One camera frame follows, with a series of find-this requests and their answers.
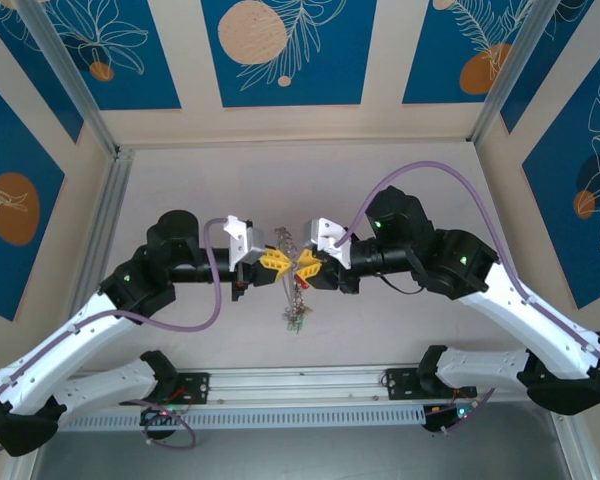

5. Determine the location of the thin silver keyring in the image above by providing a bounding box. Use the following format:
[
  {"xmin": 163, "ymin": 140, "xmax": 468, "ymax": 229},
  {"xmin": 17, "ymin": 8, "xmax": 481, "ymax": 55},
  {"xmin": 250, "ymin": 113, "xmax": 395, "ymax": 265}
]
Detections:
[{"xmin": 284, "ymin": 252, "xmax": 304, "ymax": 281}]

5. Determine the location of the bunch of silver keys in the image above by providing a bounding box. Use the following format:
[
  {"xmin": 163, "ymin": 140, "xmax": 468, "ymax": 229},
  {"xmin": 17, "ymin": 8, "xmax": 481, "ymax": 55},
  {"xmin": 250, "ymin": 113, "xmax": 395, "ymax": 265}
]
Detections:
[{"xmin": 279, "ymin": 282, "xmax": 315, "ymax": 331}]

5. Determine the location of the black base controller board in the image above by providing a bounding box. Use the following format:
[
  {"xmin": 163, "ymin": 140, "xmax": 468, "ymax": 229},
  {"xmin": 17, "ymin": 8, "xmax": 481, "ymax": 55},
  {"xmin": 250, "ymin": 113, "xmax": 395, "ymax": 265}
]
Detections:
[
  {"xmin": 421, "ymin": 401, "xmax": 475, "ymax": 434},
  {"xmin": 139, "ymin": 404, "xmax": 182, "ymax": 442}
]

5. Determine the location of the large silver key ring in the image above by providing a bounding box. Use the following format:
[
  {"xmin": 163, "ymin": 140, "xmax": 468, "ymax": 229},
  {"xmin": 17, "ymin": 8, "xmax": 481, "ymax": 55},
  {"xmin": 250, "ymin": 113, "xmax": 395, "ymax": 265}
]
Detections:
[{"xmin": 273, "ymin": 226, "xmax": 301, "ymax": 260}]

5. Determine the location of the black braided cable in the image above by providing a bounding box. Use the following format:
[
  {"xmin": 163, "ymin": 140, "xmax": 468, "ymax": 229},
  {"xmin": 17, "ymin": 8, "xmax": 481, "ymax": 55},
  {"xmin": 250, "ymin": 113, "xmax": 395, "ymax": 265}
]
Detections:
[{"xmin": 377, "ymin": 244, "xmax": 431, "ymax": 296}]

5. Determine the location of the aluminium side rail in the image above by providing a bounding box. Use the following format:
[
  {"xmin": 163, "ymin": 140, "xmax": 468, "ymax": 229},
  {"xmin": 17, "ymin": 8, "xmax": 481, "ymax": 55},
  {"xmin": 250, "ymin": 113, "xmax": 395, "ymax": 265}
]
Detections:
[{"xmin": 64, "ymin": 147, "xmax": 138, "ymax": 321}]

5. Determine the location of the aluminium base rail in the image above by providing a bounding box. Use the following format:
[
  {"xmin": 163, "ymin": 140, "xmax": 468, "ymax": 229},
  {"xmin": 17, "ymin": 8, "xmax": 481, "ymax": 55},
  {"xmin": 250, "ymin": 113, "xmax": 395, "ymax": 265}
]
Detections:
[{"xmin": 177, "ymin": 368, "xmax": 421, "ymax": 407}]

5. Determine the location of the grey slotted cable duct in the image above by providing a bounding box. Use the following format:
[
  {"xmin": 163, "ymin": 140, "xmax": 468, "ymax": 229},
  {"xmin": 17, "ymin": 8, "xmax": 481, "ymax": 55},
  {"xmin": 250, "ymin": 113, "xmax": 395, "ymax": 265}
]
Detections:
[{"xmin": 57, "ymin": 403, "xmax": 427, "ymax": 432}]

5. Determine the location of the blue floral wall panel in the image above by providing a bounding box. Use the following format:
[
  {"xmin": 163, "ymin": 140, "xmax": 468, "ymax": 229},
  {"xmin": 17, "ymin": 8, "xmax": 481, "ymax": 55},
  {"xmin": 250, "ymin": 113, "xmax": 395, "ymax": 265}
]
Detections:
[
  {"xmin": 0, "ymin": 69, "xmax": 67, "ymax": 322},
  {"xmin": 43, "ymin": 0, "xmax": 183, "ymax": 112},
  {"xmin": 522, "ymin": 49, "xmax": 600, "ymax": 311},
  {"xmin": 401, "ymin": 0, "xmax": 557, "ymax": 106},
  {"xmin": 0, "ymin": 0, "xmax": 85, "ymax": 145},
  {"xmin": 499, "ymin": 0, "xmax": 597, "ymax": 136},
  {"xmin": 201, "ymin": 0, "xmax": 379, "ymax": 109}
]

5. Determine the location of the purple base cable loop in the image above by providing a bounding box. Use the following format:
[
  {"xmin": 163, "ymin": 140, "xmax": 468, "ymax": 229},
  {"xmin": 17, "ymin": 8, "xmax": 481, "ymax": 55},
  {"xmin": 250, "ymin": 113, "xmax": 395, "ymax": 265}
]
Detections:
[
  {"xmin": 440, "ymin": 386, "xmax": 497, "ymax": 437},
  {"xmin": 129, "ymin": 398, "xmax": 199, "ymax": 452}
]

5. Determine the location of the aluminium frame post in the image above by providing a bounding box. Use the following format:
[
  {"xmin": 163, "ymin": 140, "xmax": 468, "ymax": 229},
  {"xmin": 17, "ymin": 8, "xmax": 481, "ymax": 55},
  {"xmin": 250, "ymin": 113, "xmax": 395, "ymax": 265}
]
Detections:
[
  {"xmin": 471, "ymin": 0, "xmax": 567, "ymax": 146},
  {"xmin": 18, "ymin": 0, "xmax": 122, "ymax": 158}
]

